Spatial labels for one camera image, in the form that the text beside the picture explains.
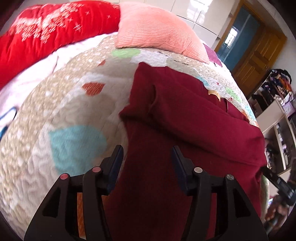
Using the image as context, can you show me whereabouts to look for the clothes pile on shelf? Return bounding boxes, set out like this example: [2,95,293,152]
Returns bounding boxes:
[256,69,293,106]

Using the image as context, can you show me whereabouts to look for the heart pattern quilt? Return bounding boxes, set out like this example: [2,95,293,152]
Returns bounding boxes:
[1,35,257,238]

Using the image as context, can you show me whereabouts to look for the dark red knit garment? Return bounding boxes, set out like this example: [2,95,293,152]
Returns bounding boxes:
[104,62,266,240]

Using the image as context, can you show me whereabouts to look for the white bed sheet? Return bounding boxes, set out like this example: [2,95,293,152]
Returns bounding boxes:
[1,32,117,129]

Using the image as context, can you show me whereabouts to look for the purple folded cloth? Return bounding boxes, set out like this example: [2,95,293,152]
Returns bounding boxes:
[204,44,223,67]

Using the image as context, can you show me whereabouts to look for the person's right hand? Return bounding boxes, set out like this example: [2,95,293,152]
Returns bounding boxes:
[265,195,289,231]

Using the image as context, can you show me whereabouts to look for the wooden door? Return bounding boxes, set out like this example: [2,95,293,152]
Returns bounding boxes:
[232,27,287,97]

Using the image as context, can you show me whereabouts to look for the blue strap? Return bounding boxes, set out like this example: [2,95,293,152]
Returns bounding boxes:
[0,107,18,140]

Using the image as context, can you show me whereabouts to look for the red floral duvet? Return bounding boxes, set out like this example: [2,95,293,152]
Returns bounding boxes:
[1,1,120,88]

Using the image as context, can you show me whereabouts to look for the white shelf unit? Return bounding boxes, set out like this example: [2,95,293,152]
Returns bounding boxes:
[255,92,296,176]

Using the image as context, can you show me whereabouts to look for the pink corduroy pillow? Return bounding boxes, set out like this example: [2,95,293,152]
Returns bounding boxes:
[115,2,209,63]

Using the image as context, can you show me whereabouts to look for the white glossy wardrobe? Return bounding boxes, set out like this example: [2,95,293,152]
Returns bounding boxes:
[69,0,243,50]

